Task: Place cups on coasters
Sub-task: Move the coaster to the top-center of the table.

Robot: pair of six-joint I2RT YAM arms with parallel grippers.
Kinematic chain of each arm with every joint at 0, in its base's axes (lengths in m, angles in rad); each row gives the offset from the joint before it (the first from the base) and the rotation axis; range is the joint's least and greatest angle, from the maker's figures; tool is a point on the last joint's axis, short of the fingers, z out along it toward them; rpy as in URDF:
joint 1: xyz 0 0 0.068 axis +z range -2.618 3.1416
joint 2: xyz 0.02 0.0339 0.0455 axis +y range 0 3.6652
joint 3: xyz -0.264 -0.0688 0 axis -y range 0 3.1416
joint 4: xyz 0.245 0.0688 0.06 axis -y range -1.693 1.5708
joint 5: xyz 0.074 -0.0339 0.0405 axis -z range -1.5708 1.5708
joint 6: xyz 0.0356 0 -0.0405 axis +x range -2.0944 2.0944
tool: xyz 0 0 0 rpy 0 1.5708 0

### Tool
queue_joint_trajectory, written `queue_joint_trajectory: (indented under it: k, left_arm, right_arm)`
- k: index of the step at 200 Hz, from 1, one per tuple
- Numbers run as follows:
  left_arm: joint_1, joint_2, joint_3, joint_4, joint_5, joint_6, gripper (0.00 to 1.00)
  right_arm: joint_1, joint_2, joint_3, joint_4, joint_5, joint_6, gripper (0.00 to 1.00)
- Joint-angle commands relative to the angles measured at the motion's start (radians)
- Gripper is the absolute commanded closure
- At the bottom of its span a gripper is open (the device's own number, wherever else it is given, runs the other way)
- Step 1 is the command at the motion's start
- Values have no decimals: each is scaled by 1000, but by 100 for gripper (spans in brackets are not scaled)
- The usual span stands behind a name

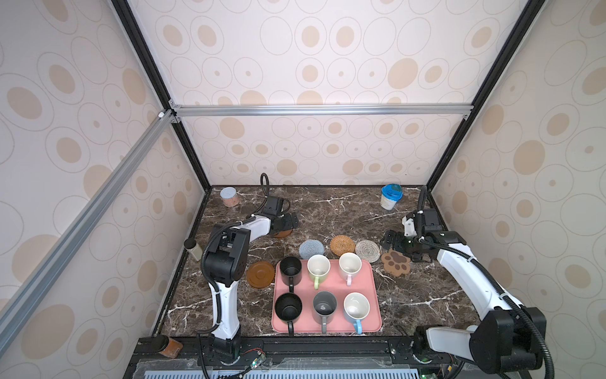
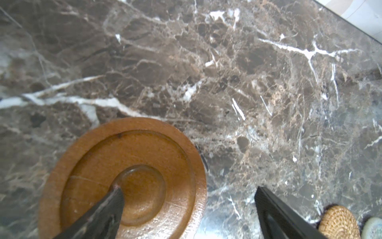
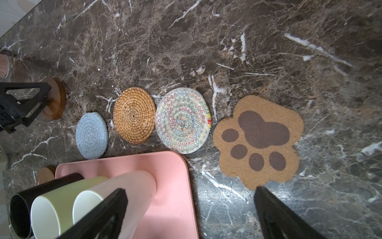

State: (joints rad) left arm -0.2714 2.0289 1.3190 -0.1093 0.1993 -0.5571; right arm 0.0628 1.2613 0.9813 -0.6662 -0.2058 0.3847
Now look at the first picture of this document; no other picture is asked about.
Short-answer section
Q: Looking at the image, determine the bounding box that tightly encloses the green handled white mug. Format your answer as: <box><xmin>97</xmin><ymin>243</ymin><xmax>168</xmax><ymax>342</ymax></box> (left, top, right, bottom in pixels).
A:
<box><xmin>307</xmin><ymin>255</ymin><xmax>331</xmax><ymax>290</ymax></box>

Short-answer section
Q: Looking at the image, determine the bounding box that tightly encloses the cork paw print coaster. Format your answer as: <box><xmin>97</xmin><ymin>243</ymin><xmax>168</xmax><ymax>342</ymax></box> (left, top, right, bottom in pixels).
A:
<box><xmin>381</xmin><ymin>250</ymin><xmax>412</xmax><ymax>277</ymax></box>

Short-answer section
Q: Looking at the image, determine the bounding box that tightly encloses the diagonal aluminium bar left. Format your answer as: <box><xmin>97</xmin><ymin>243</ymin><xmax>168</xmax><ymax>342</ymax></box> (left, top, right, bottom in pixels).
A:
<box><xmin>1</xmin><ymin>109</ymin><xmax>176</xmax><ymax>354</ymax></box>

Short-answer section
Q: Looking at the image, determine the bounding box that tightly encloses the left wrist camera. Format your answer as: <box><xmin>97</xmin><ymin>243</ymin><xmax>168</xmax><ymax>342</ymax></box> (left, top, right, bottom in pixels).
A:
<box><xmin>260</xmin><ymin>196</ymin><xmax>284</xmax><ymax>218</ymax></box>

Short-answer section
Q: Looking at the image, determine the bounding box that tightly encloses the light brown wooden coaster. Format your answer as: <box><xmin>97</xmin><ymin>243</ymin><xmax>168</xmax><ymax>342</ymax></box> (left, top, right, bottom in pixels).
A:
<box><xmin>246</xmin><ymin>261</ymin><xmax>276</xmax><ymax>289</ymax></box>

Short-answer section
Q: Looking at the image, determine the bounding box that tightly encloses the black mug rear left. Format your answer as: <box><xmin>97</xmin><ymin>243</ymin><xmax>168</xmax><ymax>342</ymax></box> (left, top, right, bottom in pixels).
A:
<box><xmin>279</xmin><ymin>257</ymin><xmax>302</xmax><ymax>293</ymax></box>

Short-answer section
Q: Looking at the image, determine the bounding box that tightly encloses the small bottle black cap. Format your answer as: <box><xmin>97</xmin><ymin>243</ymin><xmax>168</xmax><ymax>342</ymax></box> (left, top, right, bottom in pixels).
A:
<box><xmin>183</xmin><ymin>238</ymin><xmax>204</xmax><ymax>262</ymax></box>

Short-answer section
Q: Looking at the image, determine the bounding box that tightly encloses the pink rectangular tray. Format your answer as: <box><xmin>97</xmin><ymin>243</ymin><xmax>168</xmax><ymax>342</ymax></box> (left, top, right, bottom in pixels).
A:
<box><xmin>271</xmin><ymin>260</ymin><xmax>382</xmax><ymax>334</ymax></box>

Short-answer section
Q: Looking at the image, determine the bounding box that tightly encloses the white cup blue lid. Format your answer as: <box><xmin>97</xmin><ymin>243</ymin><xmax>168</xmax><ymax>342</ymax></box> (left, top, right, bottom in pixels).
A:
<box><xmin>380</xmin><ymin>183</ymin><xmax>403</xmax><ymax>211</ymax></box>

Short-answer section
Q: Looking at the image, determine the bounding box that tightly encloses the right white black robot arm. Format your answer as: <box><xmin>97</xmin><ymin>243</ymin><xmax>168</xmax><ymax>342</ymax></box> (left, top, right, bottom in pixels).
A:
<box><xmin>380</xmin><ymin>230</ymin><xmax>556</xmax><ymax>378</ymax></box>

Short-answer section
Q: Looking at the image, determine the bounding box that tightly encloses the horizontal aluminium bar rear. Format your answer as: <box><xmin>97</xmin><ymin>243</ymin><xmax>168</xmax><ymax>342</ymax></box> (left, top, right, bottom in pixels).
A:
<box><xmin>159</xmin><ymin>103</ymin><xmax>473</xmax><ymax>120</ymax></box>

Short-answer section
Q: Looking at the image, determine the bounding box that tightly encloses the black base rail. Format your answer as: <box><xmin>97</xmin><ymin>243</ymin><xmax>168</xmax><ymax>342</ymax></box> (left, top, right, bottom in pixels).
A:
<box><xmin>124</xmin><ymin>335</ymin><xmax>531</xmax><ymax>379</ymax></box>

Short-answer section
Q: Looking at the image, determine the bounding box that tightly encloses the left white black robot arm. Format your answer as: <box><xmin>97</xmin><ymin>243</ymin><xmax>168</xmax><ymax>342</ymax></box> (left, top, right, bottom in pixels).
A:
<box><xmin>200</xmin><ymin>213</ymin><xmax>299</xmax><ymax>360</ymax></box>

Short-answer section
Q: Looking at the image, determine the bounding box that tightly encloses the black mug front left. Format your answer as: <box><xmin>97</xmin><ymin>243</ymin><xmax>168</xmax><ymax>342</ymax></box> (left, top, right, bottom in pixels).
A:
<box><xmin>274</xmin><ymin>292</ymin><xmax>302</xmax><ymax>337</ymax></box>

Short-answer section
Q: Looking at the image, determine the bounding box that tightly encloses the grey felt round coaster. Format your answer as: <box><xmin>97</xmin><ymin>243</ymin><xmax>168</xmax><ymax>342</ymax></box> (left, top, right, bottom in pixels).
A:
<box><xmin>298</xmin><ymin>239</ymin><xmax>325</xmax><ymax>260</ymax></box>

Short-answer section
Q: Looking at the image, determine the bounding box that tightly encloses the blue handled white mug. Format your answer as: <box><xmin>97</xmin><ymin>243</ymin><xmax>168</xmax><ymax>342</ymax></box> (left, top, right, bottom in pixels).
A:
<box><xmin>343</xmin><ymin>292</ymin><xmax>370</xmax><ymax>335</ymax></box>

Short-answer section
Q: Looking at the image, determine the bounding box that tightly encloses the white woven round coaster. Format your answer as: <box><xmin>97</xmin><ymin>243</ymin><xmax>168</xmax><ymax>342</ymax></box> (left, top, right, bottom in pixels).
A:
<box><xmin>355</xmin><ymin>240</ymin><xmax>381</xmax><ymax>263</ymax></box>

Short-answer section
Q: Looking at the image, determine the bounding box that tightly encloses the woven rattan round coaster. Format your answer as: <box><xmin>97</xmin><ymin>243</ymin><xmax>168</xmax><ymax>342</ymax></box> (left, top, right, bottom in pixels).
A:
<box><xmin>329</xmin><ymin>235</ymin><xmax>356</xmax><ymax>257</ymax></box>

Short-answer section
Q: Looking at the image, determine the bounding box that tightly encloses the black mug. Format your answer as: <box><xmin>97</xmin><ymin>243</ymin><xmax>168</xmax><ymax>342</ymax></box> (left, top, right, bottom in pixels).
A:
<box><xmin>274</xmin><ymin>292</ymin><xmax>302</xmax><ymax>337</ymax></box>
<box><xmin>279</xmin><ymin>257</ymin><xmax>302</xmax><ymax>293</ymax></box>

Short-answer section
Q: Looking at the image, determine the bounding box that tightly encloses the brown block on rail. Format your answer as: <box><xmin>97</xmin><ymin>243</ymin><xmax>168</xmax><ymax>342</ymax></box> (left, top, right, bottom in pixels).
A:
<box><xmin>151</xmin><ymin>335</ymin><xmax>183</xmax><ymax>358</ymax></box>

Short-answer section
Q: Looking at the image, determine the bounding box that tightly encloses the pink handled white mug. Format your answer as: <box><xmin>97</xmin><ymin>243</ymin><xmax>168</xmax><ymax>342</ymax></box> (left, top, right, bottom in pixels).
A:
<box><xmin>339</xmin><ymin>253</ymin><xmax>362</xmax><ymax>287</ymax></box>

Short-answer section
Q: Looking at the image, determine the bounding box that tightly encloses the grey mug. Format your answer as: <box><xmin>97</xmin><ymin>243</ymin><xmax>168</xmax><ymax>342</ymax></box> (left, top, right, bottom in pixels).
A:
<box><xmin>312</xmin><ymin>292</ymin><xmax>338</xmax><ymax>335</ymax></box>

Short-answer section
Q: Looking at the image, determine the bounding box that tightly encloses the dark brown wooden coaster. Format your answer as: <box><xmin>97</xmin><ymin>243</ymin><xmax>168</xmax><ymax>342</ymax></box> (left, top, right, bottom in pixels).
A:
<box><xmin>273</xmin><ymin>229</ymin><xmax>293</xmax><ymax>238</ymax></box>

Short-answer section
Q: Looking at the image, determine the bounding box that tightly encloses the pink jar white lid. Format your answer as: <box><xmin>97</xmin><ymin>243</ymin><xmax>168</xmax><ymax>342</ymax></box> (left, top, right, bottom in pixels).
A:
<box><xmin>219</xmin><ymin>187</ymin><xmax>240</xmax><ymax>208</ymax></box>

